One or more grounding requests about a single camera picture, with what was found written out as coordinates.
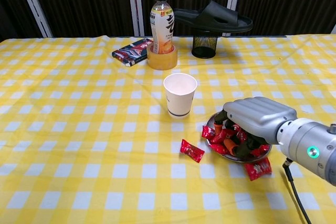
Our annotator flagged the white partition post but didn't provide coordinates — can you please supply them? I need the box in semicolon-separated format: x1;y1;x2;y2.
14;0;53;38
125;0;145;37
226;0;244;37

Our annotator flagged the orange drink plastic bottle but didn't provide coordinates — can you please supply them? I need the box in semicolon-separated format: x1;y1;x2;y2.
149;0;175;55

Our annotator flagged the red candy pile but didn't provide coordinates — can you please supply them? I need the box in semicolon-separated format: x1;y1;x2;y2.
201;123;271;156

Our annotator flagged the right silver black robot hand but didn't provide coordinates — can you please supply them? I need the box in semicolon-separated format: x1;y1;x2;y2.
214;97;299;158

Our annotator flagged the black mesh pen holder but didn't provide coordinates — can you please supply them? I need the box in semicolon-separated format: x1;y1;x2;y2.
191;30;218;59

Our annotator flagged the black rubber slipper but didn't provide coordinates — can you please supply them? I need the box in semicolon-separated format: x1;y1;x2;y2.
173;0;254;35

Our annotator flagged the single red candy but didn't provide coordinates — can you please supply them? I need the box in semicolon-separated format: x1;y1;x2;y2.
244;157;272;182
180;138;205;164

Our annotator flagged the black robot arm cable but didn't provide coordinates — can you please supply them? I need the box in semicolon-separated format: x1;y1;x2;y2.
282;157;313;224

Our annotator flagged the yellowish clear tape roll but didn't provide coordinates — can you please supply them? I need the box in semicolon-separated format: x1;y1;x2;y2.
146;44;179;71

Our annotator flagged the dark blue red snack box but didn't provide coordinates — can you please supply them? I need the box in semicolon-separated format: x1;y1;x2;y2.
111;37;154;68

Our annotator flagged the round metal plate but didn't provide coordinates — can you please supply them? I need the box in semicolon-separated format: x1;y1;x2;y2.
204;112;273;163

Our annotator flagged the yellow white checked tablecloth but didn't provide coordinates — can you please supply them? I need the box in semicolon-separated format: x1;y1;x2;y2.
0;34;336;224

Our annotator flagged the white paper cup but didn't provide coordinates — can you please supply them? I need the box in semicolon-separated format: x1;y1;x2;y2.
163;72;198;119

